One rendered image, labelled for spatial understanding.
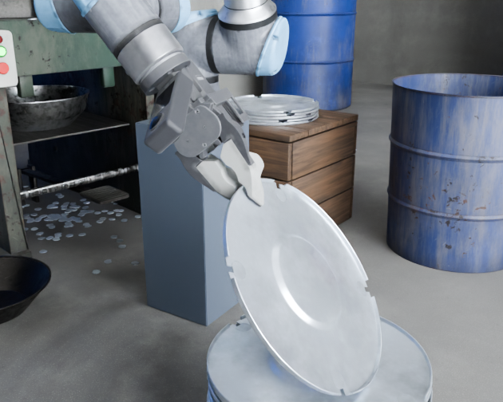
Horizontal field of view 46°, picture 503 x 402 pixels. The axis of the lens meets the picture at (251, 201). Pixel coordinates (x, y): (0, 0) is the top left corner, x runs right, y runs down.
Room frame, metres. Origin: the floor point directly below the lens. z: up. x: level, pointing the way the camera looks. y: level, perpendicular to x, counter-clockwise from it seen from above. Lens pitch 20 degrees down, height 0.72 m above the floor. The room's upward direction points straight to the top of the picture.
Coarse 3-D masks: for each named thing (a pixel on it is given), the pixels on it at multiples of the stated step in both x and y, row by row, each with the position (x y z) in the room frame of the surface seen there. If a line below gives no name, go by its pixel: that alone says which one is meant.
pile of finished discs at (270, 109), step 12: (252, 96) 1.97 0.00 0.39; (264, 96) 1.98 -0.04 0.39; (276, 96) 1.98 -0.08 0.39; (288, 96) 1.97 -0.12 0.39; (252, 108) 1.76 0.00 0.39; (264, 108) 1.76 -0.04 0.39; (276, 108) 1.76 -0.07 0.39; (288, 108) 1.76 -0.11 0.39; (300, 108) 1.76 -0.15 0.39; (312, 108) 1.76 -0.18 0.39; (252, 120) 1.71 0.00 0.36; (264, 120) 1.70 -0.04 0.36; (276, 120) 1.70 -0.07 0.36; (288, 120) 1.70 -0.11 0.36; (300, 120) 1.72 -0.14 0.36; (312, 120) 1.76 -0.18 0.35
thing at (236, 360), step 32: (384, 320) 0.76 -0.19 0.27; (224, 352) 0.69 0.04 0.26; (256, 352) 0.69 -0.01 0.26; (384, 352) 0.69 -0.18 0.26; (416, 352) 0.69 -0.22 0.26; (224, 384) 0.62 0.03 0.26; (256, 384) 0.62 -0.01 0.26; (288, 384) 0.62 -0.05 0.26; (384, 384) 0.62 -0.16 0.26; (416, 384) 0.62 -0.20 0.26
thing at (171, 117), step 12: (180, 72) 0.75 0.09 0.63; (168, 84) 0.74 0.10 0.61; (180, 84) 0.72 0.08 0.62; (192, 84) 0.75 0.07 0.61; (156, 96) 0.75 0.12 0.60; (168, 96) 0.70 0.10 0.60; (180, 96) 0.70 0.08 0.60; (156, 108) 0.71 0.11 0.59; (168, 108) 0.67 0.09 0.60; (180, 108) 0.68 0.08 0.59; (156, 120) 0.66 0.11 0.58; (168, 120) 0.65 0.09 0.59; (180, 120) 0.66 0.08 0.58; (156, 132) 0.65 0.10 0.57; (168, 132) 0.65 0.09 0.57; (180, 132) 0.65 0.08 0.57; (156, 144) 0.65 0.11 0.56; (168, 144) 0.65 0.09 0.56
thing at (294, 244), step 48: (240, 192) 0.70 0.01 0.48; (288, 192) 0.78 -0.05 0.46; (240, 240) 0.64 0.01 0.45; (288, 240) 0.69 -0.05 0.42; (336, 240) 0.79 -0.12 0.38; (240, 288) 0.58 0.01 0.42; (288, 288) 0.63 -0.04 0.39; (336, 288) 0.70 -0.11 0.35; (288, 336) 0.58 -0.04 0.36; (336, 336) 0.64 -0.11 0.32
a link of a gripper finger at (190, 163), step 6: (180, 156) 0.73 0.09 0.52; (198, 156) 0.73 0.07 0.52; (186, 162) 0.73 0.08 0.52; (192, 162) 0.73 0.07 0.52; (198, 162) 0.73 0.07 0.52; (186, 168) 0.73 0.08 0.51; (192, 168) 0.73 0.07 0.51; (192, 174) 0.73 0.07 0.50; (198, 174) 0.73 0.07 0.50; (198, 180) 0.73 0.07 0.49; (204, 180) 0.72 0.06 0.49; (210, 186) 0.72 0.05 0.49
